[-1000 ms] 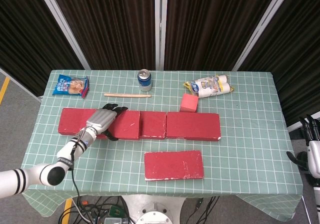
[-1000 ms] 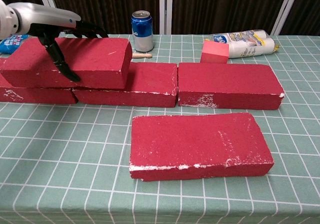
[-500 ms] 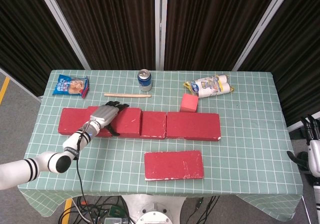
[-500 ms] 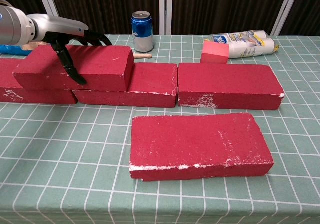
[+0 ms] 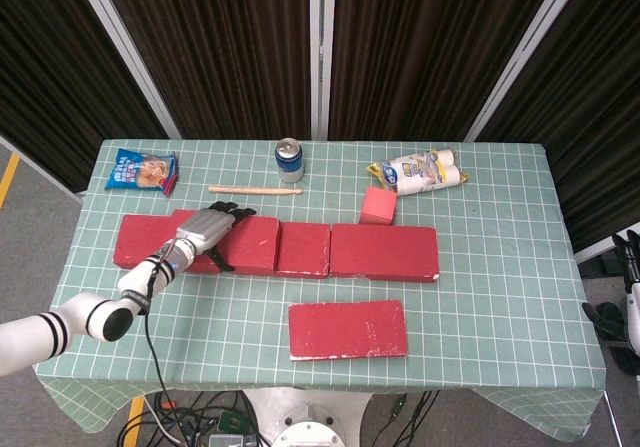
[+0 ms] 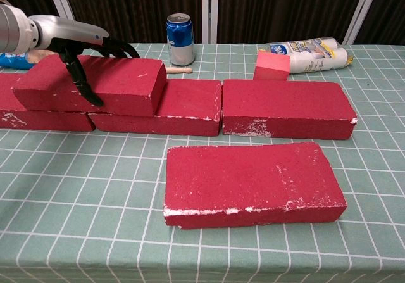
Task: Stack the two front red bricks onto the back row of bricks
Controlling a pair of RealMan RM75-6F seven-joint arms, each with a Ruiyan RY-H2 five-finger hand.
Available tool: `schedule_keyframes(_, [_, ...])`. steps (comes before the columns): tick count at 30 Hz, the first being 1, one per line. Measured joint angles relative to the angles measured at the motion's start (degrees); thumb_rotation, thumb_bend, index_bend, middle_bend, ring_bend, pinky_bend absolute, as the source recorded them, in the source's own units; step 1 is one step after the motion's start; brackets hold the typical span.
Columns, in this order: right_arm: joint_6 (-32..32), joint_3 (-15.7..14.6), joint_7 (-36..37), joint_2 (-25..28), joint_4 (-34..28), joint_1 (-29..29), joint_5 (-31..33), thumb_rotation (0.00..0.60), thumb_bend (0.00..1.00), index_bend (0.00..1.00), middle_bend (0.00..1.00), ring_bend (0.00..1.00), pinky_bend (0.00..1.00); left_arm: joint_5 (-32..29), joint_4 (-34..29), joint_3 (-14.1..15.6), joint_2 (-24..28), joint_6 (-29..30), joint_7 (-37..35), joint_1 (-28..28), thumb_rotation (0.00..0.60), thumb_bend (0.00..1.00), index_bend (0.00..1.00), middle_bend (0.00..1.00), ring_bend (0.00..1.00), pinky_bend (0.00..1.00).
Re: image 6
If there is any white roll pack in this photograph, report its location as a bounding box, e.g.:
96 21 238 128
256 37 354 75

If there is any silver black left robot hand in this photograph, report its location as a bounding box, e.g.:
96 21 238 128
28 15 140 108

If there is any blue snack bag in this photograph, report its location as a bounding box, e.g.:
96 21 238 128
0 50 54 70

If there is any pink foam cube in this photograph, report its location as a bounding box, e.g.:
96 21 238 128
254 51 291 82

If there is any red foam brick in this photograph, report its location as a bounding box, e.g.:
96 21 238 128
88 79 222 137
222 79 358 141
0 73 96 132
163 142 348 230
11 53 168 118

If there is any white partition frame post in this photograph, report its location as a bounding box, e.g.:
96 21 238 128
201 0 220 44
343 0 383 45
44 0 84 43

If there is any green checked tablecloth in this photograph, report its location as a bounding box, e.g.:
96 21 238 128
0 43 405 283

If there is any wooden stick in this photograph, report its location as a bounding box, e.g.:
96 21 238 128
166 66 193 75

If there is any blue soda can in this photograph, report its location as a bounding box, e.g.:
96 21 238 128
166 13 195 66

